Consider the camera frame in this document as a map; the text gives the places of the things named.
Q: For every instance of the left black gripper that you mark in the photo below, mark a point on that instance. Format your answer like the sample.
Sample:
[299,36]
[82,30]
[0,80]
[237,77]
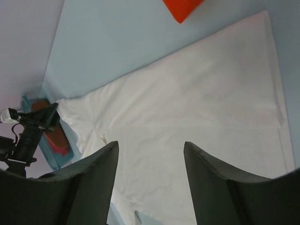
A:
[19,153]

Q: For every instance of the red t shirt in basket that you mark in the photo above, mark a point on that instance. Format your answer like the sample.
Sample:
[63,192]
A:
[56,139]

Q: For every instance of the folded orange t shirt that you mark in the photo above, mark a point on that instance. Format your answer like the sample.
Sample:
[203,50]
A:
[181,9]

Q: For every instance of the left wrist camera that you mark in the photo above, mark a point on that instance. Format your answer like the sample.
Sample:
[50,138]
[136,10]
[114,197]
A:
[9,115]

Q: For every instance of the teal plastic basket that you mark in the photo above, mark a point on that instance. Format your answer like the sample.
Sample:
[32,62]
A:
[54,160]

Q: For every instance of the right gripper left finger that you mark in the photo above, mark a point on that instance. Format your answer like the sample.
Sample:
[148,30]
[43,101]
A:
[78,194]

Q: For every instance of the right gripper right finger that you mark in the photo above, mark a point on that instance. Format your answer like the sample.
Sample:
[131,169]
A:
[223,194]

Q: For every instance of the white printed t shirt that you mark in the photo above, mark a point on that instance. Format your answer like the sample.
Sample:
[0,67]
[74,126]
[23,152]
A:
[223,93]

